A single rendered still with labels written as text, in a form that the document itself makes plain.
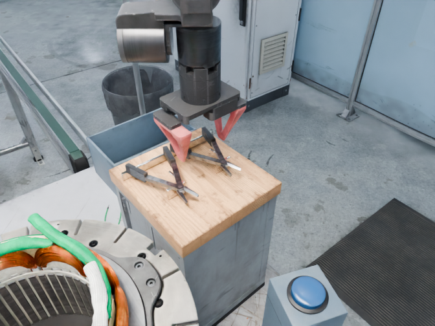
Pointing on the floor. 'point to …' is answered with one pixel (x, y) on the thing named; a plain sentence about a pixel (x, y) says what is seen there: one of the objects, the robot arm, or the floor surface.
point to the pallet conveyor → (47, 120)
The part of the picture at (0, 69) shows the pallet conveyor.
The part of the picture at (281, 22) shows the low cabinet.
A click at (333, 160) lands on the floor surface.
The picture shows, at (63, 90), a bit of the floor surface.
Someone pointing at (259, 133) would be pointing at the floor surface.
